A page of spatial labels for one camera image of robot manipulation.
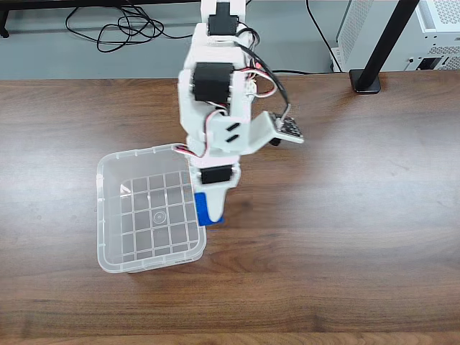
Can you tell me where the clear plastic storage box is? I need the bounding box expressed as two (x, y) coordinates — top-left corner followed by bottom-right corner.
(96, 142), (208, 275)

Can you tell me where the small camera on white bracket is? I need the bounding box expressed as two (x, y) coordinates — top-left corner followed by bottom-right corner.
(250, 111), (306, 148)

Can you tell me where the blue cube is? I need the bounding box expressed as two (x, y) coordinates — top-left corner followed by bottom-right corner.
(194, 192), (228, 229)

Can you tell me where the black camera cable on arm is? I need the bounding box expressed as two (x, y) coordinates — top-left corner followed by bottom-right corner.
(235, 21), (292, 121)

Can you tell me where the long black power cable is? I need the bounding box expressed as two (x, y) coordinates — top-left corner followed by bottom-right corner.
(271, 0), (352, 76)

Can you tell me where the black pole stand with base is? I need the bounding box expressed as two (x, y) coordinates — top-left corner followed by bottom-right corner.
(349, 0), (420, 96)

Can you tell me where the tangled black floor cable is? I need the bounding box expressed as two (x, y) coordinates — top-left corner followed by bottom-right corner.
(65, 0), (197, 54)

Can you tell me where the white perforated computer case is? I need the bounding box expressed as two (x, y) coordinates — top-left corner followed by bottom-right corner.
(329, 0), (460, 73)

